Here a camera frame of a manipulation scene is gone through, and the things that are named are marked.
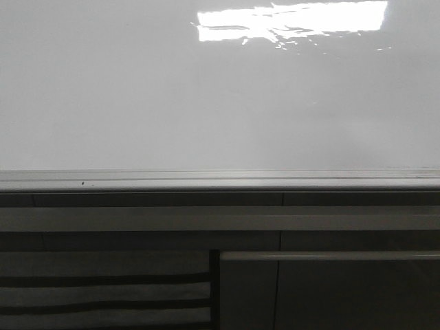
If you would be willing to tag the white whiteboard with aluminium frame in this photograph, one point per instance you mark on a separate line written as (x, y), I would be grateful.
(134, 95)

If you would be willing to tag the grey slatted panel black stripes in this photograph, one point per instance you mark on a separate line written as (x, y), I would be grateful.
(106, 290)

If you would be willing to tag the grey cabinet panel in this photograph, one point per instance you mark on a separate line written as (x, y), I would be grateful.
(352, 289)

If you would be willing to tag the grey metal rail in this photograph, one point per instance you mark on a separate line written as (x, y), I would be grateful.
(219, 218)

